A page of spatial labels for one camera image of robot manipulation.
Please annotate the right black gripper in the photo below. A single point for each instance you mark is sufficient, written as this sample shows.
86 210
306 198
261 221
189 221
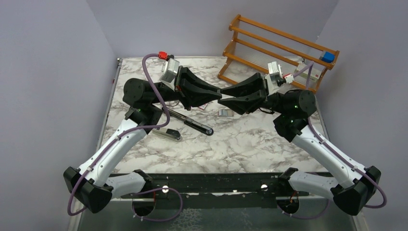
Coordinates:
256 89

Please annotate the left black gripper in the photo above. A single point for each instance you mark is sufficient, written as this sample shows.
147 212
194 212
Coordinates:
190 96

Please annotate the red white staple box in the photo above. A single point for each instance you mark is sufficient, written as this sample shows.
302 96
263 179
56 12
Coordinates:
203 107

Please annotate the beige staple box tray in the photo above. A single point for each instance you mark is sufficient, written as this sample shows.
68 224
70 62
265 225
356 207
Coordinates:
225 113

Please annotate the beige black stapler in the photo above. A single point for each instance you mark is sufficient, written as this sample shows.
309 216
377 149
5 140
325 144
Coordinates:
168 133

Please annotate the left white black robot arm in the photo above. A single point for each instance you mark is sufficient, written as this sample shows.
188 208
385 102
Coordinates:
91 183

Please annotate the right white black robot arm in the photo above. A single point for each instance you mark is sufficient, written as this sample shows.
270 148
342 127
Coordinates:
350 184

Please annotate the orange wooden shelf rack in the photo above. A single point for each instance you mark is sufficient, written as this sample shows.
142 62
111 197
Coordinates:
253 45

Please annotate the blue cube on shelf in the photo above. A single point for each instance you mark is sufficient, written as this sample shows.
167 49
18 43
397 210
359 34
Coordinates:
327 57

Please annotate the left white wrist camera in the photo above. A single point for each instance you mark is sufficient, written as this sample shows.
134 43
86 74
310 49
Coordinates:
169 70

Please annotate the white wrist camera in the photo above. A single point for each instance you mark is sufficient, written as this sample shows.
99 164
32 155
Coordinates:
275 78
169 70

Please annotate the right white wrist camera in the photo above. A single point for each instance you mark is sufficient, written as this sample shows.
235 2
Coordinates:
275 78

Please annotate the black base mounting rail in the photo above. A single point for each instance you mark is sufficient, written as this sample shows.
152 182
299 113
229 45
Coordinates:
225 190

